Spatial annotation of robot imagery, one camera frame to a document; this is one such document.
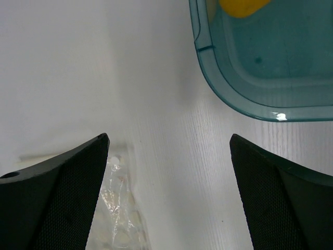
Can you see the yellow toy pepper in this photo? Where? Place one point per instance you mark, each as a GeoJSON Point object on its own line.
{"type": "Point", "coordinates": [242, 8]}

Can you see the teal plastic bin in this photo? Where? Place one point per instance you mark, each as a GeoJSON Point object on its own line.
{"type": "Point", "coordinates": [274, 65]}

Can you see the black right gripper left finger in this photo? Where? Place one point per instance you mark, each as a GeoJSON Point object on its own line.
{"type": "Point", "coordinates": [51, 205]}

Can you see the clear zip top bag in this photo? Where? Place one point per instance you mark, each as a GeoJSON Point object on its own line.
{"type": "Point", "coordinates": [117, 222]}

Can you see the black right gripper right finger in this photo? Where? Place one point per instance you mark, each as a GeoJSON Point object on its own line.
{"type": "Point", "coordinates": [287, 206]}

